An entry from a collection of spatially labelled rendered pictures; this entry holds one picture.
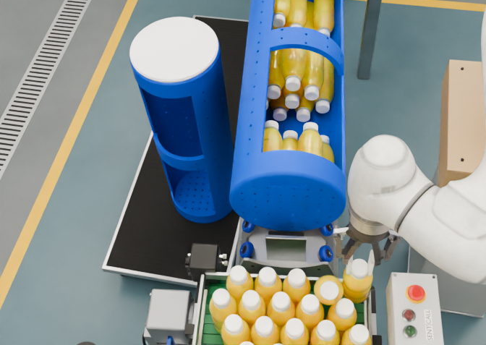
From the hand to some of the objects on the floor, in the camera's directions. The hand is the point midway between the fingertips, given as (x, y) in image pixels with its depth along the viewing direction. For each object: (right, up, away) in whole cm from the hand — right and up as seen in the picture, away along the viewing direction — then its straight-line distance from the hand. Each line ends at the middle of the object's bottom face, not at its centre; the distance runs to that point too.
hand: (359, 262), depth 130 cm
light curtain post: (+37, +67, +185) cm, 200 cm away
